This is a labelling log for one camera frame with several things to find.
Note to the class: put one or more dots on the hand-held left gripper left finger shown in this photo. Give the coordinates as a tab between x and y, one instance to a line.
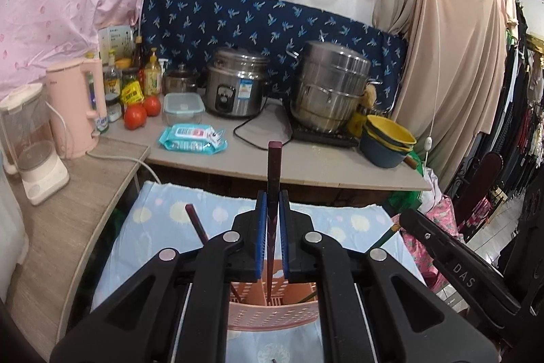
261	244

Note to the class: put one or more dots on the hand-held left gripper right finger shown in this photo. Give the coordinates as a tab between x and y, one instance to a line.
284	248

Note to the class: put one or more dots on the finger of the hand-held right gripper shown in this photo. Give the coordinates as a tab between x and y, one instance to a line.
425	235

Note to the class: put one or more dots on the green chopstick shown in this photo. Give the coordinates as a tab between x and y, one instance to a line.
384	237

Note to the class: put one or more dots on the pink perforated utensil basket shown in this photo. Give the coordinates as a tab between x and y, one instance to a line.
272	316

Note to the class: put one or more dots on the dark red chopstick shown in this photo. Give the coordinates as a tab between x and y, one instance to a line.
274	167
195	220

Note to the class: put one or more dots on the pink pineapple-print cloth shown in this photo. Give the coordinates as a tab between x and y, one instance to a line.
442	218

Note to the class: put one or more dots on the green plastic bag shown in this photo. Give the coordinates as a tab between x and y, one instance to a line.
403	197

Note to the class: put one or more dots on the white cloth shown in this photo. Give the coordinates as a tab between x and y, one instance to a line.
431	182

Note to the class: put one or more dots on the dark metal chair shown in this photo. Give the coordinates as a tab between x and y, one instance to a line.
482	193

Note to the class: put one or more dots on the yellow and blue bowl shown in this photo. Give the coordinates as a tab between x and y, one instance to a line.
382	159
384	147
391	129

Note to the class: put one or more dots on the blue dotted tablecloth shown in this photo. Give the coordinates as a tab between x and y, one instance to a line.
170	218

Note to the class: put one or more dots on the black induction cooker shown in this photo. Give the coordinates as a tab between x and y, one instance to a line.
327	137

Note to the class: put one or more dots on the blue wet wipes pack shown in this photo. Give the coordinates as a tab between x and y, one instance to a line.
191	137

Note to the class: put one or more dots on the yellow container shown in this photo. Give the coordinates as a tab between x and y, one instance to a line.
357	122

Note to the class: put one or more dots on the tan loofah scrubber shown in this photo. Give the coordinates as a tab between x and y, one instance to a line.
367	96

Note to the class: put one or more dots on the clear food container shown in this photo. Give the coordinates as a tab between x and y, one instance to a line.
182	108

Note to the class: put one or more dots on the steel rice cooker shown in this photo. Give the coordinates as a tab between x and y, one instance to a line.
236	86

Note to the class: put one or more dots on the steel steamer pot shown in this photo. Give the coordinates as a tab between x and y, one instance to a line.
331	86

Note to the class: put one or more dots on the hanging clothes rack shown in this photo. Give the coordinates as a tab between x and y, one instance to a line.
525	91

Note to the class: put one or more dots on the red tomato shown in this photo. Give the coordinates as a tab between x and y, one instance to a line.
135	117
152	105

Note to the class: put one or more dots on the small steel pot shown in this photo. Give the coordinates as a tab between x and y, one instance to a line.
180	80

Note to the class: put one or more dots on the yellow seasoning packet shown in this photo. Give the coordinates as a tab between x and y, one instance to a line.
131	94

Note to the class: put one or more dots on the yellow oil bottle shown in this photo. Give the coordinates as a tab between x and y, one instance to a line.
153	76

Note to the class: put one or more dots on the small white jar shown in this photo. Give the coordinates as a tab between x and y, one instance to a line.
112	108

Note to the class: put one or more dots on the dark sauce bottle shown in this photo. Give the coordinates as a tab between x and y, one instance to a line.
138	61

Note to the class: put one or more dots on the navy leaf-print cloth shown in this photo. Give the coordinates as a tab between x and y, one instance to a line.
255	22

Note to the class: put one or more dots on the clear glass bottle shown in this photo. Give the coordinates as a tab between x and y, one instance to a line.
111	76

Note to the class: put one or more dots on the pink electric kettle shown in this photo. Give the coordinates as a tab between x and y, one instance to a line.
74	108

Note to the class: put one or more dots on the white carton box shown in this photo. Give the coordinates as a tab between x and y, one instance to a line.
117	44

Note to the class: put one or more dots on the white blender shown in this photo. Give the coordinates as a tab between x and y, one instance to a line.
29	142

